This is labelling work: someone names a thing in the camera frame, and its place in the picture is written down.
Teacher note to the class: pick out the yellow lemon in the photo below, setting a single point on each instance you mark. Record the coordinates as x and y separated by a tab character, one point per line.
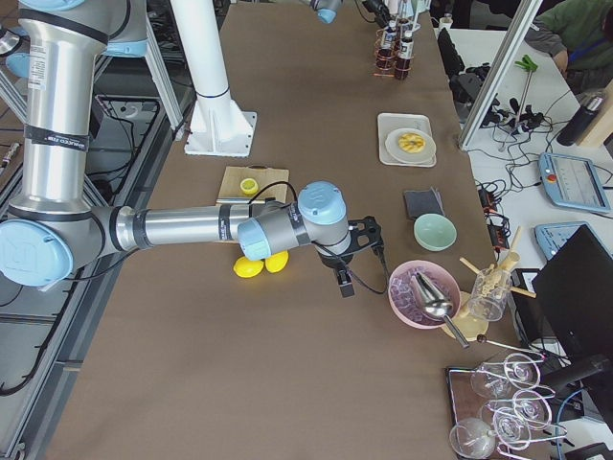
246	268
276	262

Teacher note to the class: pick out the white round plate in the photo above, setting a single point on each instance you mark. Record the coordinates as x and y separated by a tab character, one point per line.
423	157

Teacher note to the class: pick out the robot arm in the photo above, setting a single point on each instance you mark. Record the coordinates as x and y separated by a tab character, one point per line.
326	10
51	230

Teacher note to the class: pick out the cream serving tray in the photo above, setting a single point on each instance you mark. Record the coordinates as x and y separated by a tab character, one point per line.
391	126

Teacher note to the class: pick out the black framed wooden tray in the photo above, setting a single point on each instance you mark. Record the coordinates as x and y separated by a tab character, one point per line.
463	400

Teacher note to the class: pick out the bamboo cutting board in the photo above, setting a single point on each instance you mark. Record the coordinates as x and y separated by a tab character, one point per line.
230	191

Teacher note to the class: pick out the wooden cup tree stand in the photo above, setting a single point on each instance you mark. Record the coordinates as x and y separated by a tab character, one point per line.
470	325

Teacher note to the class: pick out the yellow lemon upper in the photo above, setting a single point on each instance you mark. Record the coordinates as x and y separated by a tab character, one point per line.
246	268

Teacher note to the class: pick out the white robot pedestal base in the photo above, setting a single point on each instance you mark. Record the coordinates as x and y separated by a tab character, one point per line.
218	126

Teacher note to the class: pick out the tea bottle rack right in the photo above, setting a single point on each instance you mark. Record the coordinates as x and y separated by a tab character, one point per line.
385	46

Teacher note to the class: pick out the grey folded cloth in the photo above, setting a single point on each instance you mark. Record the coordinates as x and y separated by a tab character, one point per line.
419	203

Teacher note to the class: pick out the black monitor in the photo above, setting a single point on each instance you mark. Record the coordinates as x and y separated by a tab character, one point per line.
574	290

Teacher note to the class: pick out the copper wire bottle rack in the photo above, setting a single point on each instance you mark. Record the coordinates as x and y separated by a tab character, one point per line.
394	53

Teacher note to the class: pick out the half lemon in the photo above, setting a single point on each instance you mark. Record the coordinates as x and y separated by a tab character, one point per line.
249	186

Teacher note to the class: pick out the steel ice scoop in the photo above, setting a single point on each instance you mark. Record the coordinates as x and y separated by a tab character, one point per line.
436	305

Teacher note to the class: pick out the black water bottle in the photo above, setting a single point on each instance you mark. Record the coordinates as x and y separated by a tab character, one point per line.
590	105

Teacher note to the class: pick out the tea bottle in rack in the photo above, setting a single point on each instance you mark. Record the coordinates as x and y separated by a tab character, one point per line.
404	56

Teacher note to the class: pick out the wine glass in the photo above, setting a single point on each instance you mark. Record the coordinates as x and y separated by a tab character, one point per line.
472	438

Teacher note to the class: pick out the aluminium frame post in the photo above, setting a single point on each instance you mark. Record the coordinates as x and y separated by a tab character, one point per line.
520	24

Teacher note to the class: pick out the blue teach pendant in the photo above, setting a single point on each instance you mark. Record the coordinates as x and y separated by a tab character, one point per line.
572	182
551	237

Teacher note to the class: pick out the pink bowl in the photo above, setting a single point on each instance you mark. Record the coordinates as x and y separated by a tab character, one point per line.
403	300

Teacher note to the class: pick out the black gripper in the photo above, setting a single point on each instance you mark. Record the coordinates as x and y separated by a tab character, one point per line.
331	262

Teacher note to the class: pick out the mint green bowl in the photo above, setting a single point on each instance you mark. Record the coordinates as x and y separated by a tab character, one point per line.
434	232

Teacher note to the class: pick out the yellow lemon lower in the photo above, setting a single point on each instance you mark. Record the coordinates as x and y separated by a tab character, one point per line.
276	262

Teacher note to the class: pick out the glazed donut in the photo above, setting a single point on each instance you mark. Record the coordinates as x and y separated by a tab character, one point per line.
411	142

